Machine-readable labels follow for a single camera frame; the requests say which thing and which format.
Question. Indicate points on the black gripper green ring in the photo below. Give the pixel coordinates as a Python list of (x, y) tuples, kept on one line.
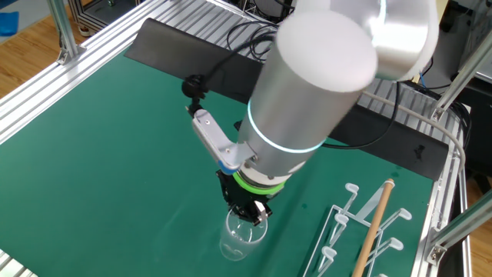
[(246, 194)]

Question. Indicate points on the clear wine glass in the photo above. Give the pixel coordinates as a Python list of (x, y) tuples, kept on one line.
[(238, 250)]

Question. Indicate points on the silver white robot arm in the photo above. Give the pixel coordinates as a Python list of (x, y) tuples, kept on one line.
[(307, 96)]

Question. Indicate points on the green table mat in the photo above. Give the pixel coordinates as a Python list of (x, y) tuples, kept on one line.
[(96, 173)]

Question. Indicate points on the black table mat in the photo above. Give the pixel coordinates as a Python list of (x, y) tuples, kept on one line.
[(173, 50)]

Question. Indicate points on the black equipment case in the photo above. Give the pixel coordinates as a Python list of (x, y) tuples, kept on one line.
[(478, 127)]

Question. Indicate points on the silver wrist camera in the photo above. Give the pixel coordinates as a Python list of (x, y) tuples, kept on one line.
[(215, 138)]

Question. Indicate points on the aluminium frame post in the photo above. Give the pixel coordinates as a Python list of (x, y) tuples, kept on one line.
[(461, 225), (62, 27), (465, 74)]

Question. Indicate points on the black frame cart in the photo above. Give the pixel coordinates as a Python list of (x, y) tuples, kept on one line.
[(75, 7)]

